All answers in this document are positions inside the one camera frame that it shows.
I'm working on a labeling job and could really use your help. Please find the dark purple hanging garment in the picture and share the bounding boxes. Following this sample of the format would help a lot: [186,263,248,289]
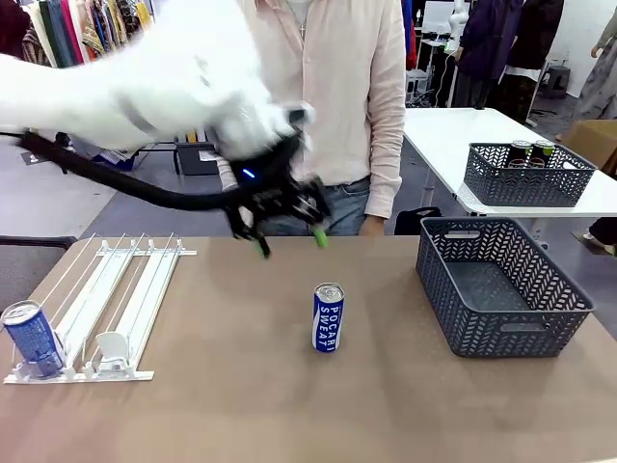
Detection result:
[455,0,525,81]

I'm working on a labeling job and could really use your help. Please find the dark grey storage bin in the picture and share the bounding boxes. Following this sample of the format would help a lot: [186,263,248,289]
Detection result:
[174,142,221,177]

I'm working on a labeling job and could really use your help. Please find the grey dress on mannequin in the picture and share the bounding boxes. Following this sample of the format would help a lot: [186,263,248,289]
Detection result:
[573,28,617,122]

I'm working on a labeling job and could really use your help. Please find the cardboard box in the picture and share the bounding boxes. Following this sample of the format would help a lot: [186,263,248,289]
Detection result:
[561,119,617,177]

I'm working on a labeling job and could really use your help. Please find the person in pink shirt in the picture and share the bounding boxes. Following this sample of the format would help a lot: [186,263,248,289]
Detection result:
[250,0,409,237]

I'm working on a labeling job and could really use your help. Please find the white wire can dispenser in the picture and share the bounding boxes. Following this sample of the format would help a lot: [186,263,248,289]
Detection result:
[3,232,199,386]

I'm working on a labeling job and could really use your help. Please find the hanging colourful clothes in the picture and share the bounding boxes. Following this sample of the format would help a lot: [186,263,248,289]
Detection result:
[0,0,156,69]

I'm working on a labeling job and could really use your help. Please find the white table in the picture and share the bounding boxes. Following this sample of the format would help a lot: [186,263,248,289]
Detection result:
[402,106,617,219]

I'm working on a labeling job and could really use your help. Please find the black seat behind table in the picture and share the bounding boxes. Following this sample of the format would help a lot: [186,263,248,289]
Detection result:
[393,206,443,237]

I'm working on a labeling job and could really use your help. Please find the blue Pocari Sweat can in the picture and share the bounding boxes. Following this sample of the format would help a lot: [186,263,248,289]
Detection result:
[312,282,346,355]
[1,300,67,379]

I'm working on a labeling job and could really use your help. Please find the black hanging garment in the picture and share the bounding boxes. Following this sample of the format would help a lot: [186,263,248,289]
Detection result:
[505,0,565,73]

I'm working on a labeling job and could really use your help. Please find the grey woven plastic basket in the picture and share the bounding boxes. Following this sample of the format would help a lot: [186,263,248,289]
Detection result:
[415,216,596,359]
[463,142,599,208]

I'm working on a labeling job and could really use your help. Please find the bystander's leg and shoe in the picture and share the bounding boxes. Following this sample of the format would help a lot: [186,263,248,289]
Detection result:
[571,216,617,257]

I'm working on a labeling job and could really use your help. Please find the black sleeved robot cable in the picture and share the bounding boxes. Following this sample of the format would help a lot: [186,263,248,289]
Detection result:
[0,130,252,212]

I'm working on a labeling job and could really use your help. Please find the grey plastic stool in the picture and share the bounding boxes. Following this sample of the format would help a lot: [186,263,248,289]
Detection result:
[536,65,573,100]

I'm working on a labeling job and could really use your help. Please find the person's left hand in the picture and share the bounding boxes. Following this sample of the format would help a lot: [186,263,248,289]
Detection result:
[361,215,388,237]

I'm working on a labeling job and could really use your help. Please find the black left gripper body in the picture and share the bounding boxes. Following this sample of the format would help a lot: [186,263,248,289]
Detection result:
[226,176,334,240]

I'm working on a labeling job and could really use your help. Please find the white dispenser pusher paddle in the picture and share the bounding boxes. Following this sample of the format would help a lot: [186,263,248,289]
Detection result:
[94,331,135,373]

